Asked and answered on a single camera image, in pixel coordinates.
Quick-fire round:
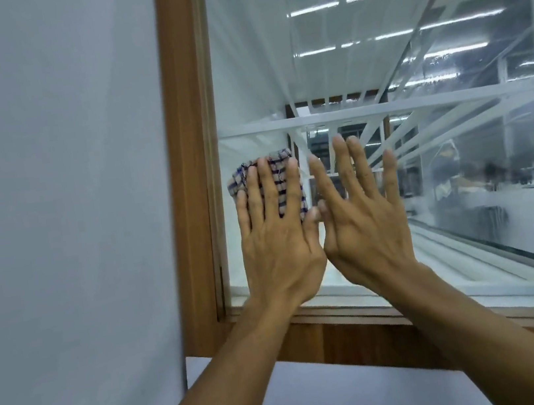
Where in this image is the person's left hand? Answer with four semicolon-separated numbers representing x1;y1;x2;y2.
228;149;335;314

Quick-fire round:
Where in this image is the person's right hand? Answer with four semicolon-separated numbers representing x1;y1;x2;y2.
305;124;433;301

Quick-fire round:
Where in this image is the blue white checkered cloth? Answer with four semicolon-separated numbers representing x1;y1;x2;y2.
222;146;312;233

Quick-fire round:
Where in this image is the wooden glass display cabinet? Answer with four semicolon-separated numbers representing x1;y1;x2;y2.
129;0;534;405

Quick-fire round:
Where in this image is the person's right forearm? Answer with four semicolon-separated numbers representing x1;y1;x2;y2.
372;245;534;405

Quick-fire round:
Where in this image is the person's left forearm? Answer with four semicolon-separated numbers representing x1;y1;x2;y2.
113;286;323;405

